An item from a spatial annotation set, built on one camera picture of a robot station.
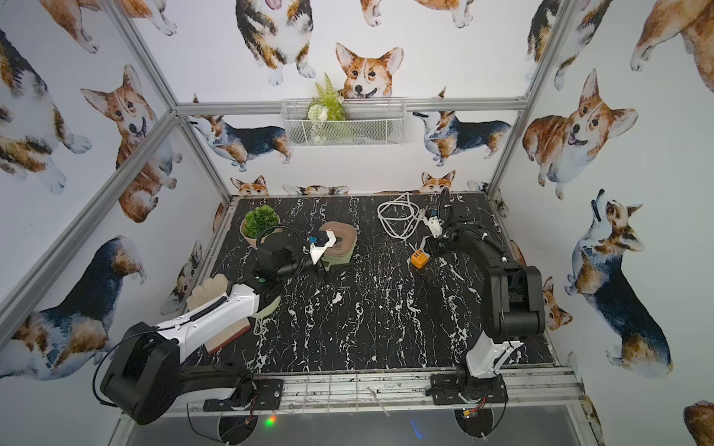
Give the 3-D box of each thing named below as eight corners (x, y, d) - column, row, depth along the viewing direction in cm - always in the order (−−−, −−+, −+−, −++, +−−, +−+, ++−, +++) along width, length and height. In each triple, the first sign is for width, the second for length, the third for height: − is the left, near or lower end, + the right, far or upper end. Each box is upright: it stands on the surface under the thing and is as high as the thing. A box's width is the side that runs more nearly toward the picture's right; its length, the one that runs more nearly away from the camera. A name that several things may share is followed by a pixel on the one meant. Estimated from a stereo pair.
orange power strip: (419, 270, 100) (420, 266, 98) (408, 259, 103) (409, 255, 101) (430, 262, 102) (431, 258, 100) (419, 252, 105) (421, 247, 103)
